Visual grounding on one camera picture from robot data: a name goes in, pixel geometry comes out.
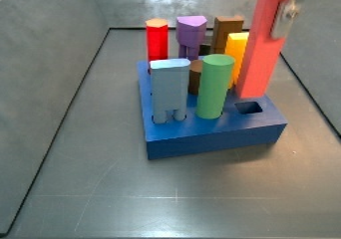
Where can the light blue double peg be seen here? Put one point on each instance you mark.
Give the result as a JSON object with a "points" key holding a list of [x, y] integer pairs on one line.
{"points": [[170, 80]]}

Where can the red hexagonal peg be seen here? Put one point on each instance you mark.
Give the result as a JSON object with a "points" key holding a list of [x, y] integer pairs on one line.
{"points": [[156, 29]]}

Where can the purple pentagon peg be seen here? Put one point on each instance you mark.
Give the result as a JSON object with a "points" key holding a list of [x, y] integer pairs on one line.
{"points": [[190, 34]]}

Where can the green cylinder peg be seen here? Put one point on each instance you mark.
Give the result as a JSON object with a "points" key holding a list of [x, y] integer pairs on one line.
{"points": [[215, 74]]}

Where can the blue peg board base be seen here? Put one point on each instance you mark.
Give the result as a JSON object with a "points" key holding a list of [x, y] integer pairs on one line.
{"points": [[249, 122]]}

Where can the yellow arch peg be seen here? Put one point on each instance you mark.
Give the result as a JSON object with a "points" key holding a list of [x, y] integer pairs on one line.
{"points": [[234, 49]]}

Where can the brown notched peg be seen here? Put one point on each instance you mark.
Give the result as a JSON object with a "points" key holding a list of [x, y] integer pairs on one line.
{"points": [[225, 25]]}

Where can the dark brown oval peg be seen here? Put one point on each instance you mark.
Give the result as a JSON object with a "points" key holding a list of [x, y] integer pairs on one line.
{"points": [[194, 74]]}

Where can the salmon red rectangular block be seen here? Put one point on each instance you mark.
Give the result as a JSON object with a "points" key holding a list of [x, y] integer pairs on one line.
{"points": [[261, 52]]}

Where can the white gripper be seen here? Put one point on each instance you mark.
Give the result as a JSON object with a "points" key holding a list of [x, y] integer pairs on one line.
{"points": [[286, 13]]}

